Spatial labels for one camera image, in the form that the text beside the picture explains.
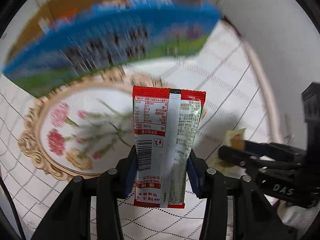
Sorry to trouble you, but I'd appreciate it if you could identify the red white strip snack packet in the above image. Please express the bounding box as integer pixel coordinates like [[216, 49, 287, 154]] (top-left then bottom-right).
[[132, 86, 206, 209]]

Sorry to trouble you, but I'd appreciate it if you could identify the open cardboard milk box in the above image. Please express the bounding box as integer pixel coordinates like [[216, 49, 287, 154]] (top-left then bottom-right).
[[2, 0, 221, 98]]

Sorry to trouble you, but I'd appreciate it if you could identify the braised egg packet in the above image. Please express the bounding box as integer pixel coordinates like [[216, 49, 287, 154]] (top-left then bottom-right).
[[208, 128, 246, 178]]

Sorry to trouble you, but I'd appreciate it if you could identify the white diamond pattern blanket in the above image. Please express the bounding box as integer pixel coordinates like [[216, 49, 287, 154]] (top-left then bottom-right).
[[0, 19, 284, 240]]

